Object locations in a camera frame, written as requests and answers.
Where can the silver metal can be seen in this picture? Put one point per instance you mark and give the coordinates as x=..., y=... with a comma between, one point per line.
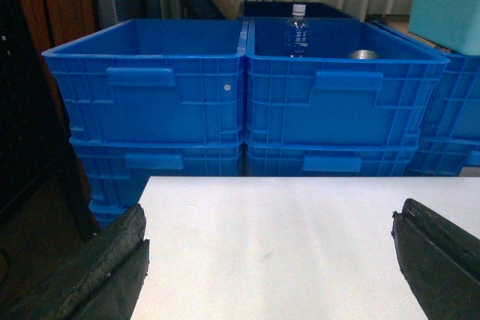
x=364, y=54

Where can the blue crate bottom middle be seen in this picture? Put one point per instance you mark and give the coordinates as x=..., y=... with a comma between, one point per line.
x=326, y=160

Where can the black box behind crates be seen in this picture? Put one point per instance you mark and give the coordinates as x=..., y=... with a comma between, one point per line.
x=283, y=9

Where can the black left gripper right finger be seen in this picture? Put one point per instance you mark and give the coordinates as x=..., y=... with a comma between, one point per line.
x=439, y=260

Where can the blue crate top right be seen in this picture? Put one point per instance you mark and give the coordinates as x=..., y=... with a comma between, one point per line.
x=453, y=111

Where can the blue crate bottom left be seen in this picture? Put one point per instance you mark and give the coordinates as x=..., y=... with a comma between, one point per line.
x=118, y=172

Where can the blue crate top left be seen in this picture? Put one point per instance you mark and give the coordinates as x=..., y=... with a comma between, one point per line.
x=155, y=81

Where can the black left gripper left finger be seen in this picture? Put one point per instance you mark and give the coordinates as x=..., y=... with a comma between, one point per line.
x=102, y=281

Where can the blue crate bottom right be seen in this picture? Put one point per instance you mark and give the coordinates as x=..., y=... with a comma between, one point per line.
x=443, y=157

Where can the blue crate top middle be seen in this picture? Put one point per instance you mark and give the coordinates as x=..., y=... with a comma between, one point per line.
x=326, y=98

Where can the blue crate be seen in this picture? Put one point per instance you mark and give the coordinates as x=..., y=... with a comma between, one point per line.
x=443, y=157
x=155, y=81
x=326, y=98
x=326, y=160
x=118, y=172
x=453, y=111

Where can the clear water bottle blue label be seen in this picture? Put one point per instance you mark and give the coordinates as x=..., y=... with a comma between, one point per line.
x=296, y=32

